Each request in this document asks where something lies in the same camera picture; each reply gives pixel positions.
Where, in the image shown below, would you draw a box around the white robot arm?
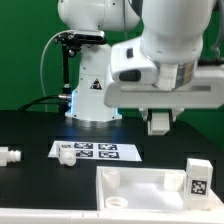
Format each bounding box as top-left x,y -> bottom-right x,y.
58,0 -> 224,128

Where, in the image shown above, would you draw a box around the black base cables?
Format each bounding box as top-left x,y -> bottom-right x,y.
18,94 -> 73,112

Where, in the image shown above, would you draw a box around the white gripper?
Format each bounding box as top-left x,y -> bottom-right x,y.
104,65 -> 224,122

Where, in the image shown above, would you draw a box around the white square table top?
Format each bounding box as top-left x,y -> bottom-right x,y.
96,166 -> 224,213

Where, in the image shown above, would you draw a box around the white L-shaped obstacle wall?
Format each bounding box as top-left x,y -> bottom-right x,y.
0,208 -> 224,224

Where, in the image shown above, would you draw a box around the white camera cable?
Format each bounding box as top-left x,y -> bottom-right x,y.
39,29 -> 73,113

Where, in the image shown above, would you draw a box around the grey arm hose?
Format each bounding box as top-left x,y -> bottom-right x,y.
211,0 -> 224,61

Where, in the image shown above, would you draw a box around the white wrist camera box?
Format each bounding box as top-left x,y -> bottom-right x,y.
108,38 -> 158,85

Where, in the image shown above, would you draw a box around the white sheet with tags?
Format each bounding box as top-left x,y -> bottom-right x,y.
48,141 -> 141,161

